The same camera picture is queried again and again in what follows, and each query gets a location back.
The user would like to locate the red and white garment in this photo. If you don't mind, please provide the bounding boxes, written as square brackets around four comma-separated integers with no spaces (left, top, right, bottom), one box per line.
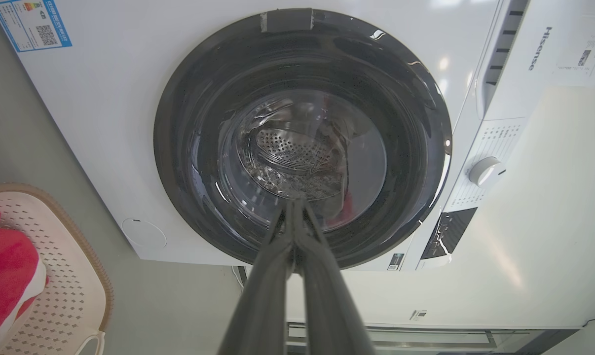
[0,205,49,355]

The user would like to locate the dark round washer door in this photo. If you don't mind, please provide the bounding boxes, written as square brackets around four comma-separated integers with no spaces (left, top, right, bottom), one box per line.
[153,8,452,270]

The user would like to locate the round white filter cover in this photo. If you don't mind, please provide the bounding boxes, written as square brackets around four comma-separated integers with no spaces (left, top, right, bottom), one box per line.
[122,218,168,250]

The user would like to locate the grey tape patch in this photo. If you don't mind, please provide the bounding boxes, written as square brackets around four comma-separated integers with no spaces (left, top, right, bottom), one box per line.
[260,8,314,34]

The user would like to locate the white detergent drawer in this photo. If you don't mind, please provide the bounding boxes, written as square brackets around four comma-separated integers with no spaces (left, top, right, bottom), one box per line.
[475,0,531,120]

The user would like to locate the black washer display panel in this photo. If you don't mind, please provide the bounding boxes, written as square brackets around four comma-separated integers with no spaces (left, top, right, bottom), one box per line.
[420,207,478,260]

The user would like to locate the blue energy label sticker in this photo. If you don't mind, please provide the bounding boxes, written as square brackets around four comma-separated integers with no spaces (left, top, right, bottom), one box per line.
[0,0,73,53]

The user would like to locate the white washer dial knob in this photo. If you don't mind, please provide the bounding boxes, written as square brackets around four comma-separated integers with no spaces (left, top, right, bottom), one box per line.
[469,157,507,188]

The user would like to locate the white paper label sheet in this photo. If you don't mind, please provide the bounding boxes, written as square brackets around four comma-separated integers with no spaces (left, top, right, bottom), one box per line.
[553,27,595,88]

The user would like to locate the cream perforated laundry basket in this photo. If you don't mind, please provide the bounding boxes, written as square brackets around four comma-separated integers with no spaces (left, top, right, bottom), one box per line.
[0,183,114,355]

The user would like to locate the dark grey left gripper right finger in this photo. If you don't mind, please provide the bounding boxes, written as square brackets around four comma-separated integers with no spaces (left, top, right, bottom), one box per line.
[296,198,377,355]

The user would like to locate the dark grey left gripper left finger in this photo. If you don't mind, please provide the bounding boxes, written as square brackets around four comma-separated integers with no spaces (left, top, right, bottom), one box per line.
[218,199,296,355]

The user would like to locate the white front-load washing machine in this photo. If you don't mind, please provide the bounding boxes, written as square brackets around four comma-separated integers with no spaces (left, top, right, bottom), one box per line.
[0,0,595,272]

